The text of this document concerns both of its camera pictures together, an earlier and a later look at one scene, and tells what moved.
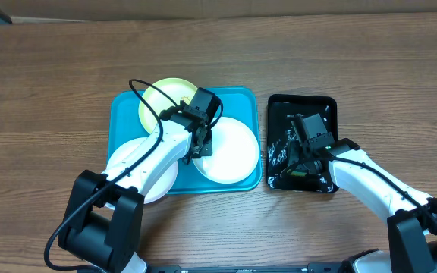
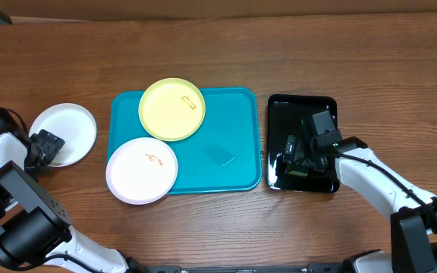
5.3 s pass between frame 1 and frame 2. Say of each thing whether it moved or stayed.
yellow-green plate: stayed
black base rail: stayed
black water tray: stayed
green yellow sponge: stayed
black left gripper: moved
